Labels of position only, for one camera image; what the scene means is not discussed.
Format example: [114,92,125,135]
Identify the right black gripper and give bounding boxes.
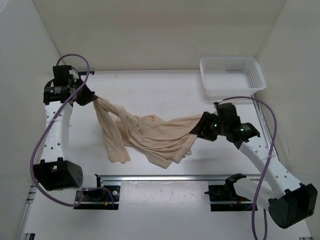
[189,111,227,142]

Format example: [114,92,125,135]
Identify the aluminium front rail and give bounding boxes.
[94,174,276,183]

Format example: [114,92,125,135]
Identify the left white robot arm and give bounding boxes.
[33,65,105,200]

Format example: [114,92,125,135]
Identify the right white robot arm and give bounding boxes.
[190,103,318,229]

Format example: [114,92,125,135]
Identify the white plastic mesh basket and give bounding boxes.
[199,56,266,100]

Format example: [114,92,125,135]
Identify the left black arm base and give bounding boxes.
[74,176,121,211]

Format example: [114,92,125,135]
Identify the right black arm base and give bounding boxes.
[204,173,253,212]

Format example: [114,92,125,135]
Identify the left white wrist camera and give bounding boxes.
[69,69,79,82]

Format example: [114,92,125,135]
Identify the beige trousers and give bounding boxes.
[93,97,202,169]

